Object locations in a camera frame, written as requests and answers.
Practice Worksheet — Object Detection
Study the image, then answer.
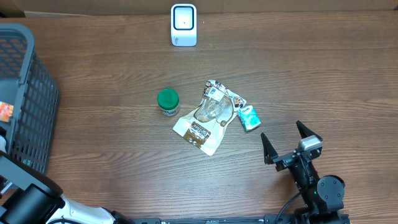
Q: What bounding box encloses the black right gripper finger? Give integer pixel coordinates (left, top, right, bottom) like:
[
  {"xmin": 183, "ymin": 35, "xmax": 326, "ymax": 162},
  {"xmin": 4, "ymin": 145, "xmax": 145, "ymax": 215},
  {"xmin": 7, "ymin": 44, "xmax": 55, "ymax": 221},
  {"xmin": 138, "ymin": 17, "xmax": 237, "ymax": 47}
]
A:
[
  {"xmin": 261, "ymin": 133, "xmax": 279, "ymax": 164},
  {"xmin": 296, "ymin": 120, "xmax": 323, "ymax": 141}
]

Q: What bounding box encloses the teal tissue pack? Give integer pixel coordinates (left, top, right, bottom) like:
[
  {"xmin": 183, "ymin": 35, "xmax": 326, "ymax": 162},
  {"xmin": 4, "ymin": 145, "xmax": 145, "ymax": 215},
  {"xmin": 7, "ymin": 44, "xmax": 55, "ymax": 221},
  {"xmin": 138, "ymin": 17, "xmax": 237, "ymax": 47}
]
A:
[{"xmin": 238, "ymin": 105, "xmax": 261, "ymax": 132}]

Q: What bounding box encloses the white brown snack pouch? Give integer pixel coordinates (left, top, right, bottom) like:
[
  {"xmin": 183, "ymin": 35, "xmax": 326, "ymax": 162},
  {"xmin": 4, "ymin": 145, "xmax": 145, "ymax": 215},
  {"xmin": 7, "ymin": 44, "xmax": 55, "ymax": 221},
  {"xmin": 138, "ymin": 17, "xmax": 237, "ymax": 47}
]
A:
[{"xmin": 173, "ymin": 80, "xmax": 246, "ymax": 156}]

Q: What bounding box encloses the green lid seasoning jar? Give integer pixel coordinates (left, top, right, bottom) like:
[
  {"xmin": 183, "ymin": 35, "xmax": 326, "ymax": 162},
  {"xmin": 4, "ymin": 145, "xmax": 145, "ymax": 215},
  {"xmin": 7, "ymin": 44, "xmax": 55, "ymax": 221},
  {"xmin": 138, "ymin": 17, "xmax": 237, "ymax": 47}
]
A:
[{"xmin": 157, "ymin": 88, "xmax": 180, "ymax": 116}]

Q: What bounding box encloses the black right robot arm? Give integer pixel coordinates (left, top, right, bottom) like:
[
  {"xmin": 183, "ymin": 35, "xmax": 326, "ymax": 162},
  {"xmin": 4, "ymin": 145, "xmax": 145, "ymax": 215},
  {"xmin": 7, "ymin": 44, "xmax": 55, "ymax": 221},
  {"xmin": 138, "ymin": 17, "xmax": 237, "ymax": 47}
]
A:
[{"xmin": 261, "ymin": 121, "xmax": 350, "ymax": 224}]

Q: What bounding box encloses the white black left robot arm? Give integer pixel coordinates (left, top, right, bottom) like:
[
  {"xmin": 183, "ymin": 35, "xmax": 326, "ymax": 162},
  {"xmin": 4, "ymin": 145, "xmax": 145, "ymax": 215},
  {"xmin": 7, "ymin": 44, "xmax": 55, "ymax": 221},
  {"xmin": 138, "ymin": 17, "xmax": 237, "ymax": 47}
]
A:
[{"xmin": 1, "ymin": 152, "xmax": 132, "ymax": 224}]

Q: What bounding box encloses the grey plastic mesh basket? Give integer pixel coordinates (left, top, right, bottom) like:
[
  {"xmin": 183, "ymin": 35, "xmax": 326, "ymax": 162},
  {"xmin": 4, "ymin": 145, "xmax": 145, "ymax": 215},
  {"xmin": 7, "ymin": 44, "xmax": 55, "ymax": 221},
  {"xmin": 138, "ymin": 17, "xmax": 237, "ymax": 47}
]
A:
[{"xmin": 1, "ymin": 23, "xmax": 60, "ymax": 174}]

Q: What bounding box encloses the orange packet in basket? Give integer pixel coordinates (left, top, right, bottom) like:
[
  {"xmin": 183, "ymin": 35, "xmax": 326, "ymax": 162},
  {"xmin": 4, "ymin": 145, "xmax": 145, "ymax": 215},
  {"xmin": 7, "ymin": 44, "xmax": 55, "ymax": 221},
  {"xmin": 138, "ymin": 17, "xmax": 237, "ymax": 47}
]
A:
[{"xmin": 0, "ymin": 101, "xmax": 14, "ymax": 123}]

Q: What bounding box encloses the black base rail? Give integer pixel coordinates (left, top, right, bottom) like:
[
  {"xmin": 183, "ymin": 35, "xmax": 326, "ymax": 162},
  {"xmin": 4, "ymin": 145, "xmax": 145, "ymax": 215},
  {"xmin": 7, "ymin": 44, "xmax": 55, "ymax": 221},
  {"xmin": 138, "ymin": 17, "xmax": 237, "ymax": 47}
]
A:
[{"xmin": 130, "ymin": 214, "xmax": 351, "ymax": 224}]

